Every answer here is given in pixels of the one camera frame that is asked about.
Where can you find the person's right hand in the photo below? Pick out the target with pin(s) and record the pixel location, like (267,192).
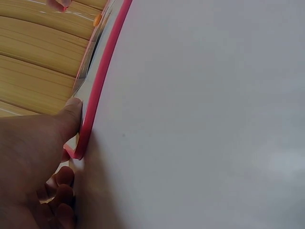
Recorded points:
(59,4)

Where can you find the person's left hand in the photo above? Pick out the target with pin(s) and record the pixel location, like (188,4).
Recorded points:
(26,155)

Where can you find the person's right fingers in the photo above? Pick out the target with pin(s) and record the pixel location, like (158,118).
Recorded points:
(60,4)

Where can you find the white board with pink rim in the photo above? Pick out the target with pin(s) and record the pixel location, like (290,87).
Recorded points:
(100,71)

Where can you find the clear plastic packet orange print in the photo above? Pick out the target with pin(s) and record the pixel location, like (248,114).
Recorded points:
(95,45)

